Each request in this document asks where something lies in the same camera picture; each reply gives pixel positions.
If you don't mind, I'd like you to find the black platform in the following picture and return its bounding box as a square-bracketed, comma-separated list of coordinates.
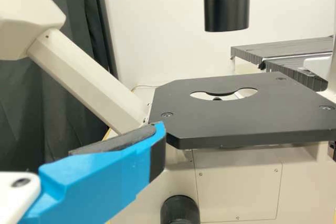
[230, 36, 334, 65]
[258, 60, 329, 91]

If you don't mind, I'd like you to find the cream microscope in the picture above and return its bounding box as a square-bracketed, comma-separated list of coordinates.
[0, 0, 336, 224]

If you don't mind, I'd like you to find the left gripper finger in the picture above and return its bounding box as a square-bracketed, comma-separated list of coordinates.
[22, 121, 166, 224]

